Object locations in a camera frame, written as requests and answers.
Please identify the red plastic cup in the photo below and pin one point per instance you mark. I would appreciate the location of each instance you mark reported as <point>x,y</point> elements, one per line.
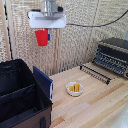
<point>41,37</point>

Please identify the woven wicker folding screen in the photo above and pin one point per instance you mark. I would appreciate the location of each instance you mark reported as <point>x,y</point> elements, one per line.
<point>80,43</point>

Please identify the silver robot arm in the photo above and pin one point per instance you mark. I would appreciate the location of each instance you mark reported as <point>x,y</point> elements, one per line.
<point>51,5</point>

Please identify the black toaster oven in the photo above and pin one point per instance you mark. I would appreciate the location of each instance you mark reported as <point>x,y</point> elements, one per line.
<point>111,55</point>

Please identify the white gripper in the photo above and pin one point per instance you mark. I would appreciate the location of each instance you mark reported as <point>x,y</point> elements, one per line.
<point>46,20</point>

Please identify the yellow corn piece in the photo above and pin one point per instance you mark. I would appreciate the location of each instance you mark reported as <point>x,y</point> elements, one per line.
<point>72,88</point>
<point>77,88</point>

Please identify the white bowl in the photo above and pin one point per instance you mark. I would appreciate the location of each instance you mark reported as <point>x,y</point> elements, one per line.
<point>74,93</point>

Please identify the dark blue folder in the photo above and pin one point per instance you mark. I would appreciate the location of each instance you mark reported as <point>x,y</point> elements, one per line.
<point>43,81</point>

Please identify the black fabric tool bag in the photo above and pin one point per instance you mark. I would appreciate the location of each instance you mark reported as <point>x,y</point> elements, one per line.
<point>20,96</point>

